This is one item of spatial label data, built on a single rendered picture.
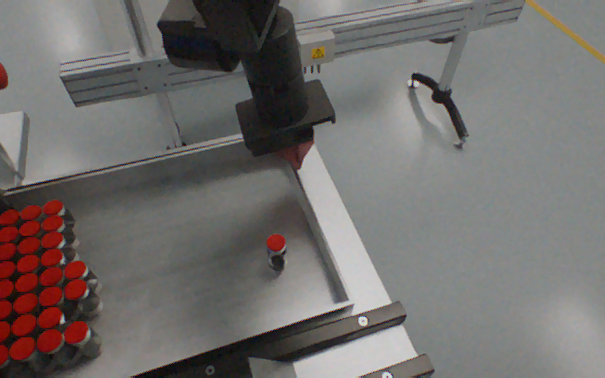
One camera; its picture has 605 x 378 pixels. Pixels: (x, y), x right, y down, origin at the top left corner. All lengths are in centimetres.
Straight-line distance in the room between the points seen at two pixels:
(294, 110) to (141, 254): 24
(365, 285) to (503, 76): 202
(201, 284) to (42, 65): 222
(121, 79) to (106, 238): 95
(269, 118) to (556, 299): 136
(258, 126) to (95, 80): 103
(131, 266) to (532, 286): 137
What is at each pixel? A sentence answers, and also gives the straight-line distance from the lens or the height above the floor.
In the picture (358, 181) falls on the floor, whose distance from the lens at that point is 173.
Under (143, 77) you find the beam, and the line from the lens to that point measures 145.
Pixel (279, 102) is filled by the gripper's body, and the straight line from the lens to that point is 43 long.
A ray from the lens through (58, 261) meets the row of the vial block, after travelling 51.
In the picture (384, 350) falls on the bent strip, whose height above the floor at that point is 88.
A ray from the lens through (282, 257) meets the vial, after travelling 46.
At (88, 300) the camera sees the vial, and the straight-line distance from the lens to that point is 49.
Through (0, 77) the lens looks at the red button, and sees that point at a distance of 64.
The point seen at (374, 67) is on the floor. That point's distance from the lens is 230.
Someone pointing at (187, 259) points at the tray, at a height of 88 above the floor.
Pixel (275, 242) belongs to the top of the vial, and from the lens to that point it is 45.
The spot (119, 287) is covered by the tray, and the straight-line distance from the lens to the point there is 52.
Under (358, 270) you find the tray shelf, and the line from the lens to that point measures 50.
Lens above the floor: 131
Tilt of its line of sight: 52 degrees down
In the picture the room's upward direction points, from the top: straight up
